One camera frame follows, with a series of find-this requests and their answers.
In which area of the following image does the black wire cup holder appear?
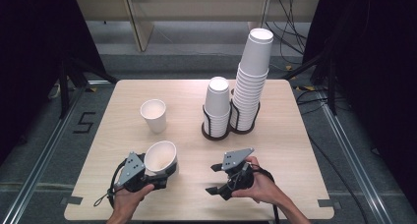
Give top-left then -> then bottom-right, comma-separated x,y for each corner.
201,97 -> 262,141

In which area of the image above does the long black floor cable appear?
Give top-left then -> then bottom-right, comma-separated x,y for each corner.
295,87 -> 370,224

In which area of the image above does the aluminium floor rail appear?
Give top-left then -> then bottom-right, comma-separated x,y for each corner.
316,89 -> 417,224
0,83 -> 90,224

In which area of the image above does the bundle of black cables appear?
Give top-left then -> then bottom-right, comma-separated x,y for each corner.
265,0 -> 310,59

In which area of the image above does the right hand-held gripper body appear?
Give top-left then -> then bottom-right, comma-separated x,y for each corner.
219,147 -> 255,200

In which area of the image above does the left hand-held gripper cable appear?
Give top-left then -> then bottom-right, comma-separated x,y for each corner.
92,158 -> 128,209

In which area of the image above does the tall stack of white cups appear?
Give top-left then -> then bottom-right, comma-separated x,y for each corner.
229,28 -> 274,132

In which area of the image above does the person's left hand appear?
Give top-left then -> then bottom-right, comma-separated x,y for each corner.
112,183 -> 155,218

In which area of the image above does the black tape strip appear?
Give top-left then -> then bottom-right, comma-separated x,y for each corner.
318,198 -> 342,209
60,196 -> 84,206

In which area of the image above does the hand-held gripper cable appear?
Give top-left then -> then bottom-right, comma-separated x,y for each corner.
250,164 -> 280,224
92,158 -> 128,209

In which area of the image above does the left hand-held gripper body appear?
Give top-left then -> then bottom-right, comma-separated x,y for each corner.
116,150 -> 168,193

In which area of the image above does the black metal stand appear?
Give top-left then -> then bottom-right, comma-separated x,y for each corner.
281,50 -> 338,116
58,57 -> 119,120

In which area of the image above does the right hand-held gripper cable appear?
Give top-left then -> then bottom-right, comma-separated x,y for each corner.
250,164 -> 280,224

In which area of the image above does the person's right hand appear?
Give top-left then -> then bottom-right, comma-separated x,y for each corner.
230,155 -> 279,205

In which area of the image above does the short stack of white cups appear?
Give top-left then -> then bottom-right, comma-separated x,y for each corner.
203,76 -> 232,139

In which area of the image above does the white paper cup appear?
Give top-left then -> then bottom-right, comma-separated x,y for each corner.
140,98 -> 167,135
143,140 -> 180,179

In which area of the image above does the light wooden shelf unit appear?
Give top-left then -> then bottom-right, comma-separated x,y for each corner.
76,0 -> 321,53

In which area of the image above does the black curtain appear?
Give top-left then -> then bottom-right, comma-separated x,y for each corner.
0,0 -> 106,163
303,0 -> 417,213

